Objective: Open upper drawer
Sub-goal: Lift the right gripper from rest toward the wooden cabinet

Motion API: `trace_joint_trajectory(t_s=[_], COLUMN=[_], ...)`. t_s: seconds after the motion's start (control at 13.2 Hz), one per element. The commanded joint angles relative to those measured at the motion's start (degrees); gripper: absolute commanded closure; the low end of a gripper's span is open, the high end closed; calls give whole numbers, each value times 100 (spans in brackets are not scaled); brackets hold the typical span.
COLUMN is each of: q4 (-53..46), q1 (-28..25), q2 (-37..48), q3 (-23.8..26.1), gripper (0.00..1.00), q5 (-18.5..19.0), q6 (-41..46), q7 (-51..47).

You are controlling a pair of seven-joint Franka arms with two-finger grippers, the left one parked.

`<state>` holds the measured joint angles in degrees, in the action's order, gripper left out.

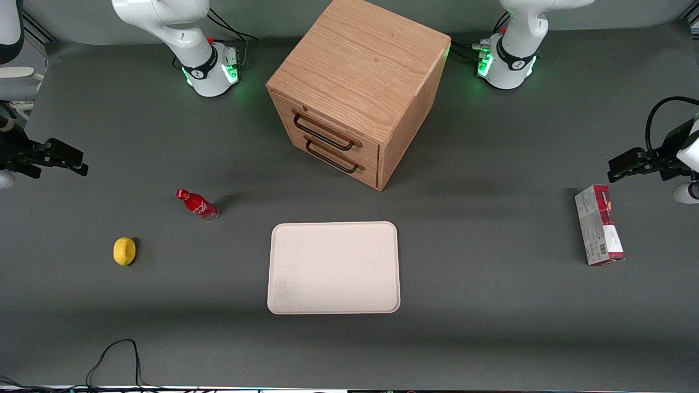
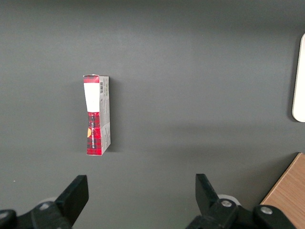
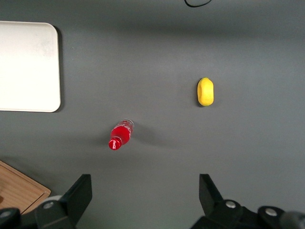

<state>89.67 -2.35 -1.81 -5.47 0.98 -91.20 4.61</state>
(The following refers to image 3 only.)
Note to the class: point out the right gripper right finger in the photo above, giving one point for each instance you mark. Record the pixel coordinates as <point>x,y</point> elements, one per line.
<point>212,202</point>

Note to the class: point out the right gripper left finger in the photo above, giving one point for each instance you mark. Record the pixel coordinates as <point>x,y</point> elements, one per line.
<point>76,198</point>

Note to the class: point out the wooden cabinet body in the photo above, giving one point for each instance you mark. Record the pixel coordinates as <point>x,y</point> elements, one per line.
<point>16,190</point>

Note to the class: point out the red cola bottle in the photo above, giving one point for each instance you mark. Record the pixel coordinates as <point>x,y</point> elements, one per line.
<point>120,133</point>

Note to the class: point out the yellow lemon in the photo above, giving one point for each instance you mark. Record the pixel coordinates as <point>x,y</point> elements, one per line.
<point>205,93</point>

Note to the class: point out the white rectangular tray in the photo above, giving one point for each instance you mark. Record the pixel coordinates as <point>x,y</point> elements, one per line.
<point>28,66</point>

